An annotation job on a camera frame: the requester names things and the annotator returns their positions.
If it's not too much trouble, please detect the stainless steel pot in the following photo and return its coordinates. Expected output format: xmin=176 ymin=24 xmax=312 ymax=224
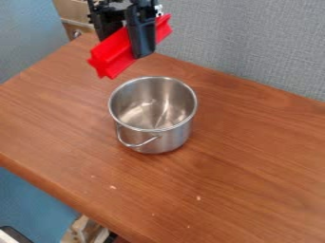
xmin=109 ymin=76 xmax=198 ymax=154

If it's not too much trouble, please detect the red plastic block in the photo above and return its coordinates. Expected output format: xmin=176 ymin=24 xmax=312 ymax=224
xmin=87 ymin=12 xmax=174 ymax=80

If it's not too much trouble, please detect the light wooden frame under table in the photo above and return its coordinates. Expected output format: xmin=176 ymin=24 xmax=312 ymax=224
xmin=61 ymin=215 xmax=113 ymax=243

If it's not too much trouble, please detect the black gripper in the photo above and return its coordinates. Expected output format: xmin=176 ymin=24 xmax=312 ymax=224
xmin=87 ymin=0 xmax=164 ymax=59

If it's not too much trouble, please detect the black and white device corner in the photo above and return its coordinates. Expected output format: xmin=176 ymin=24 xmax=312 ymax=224
xmin=0 ymin=226 xmax=34 ymax=243

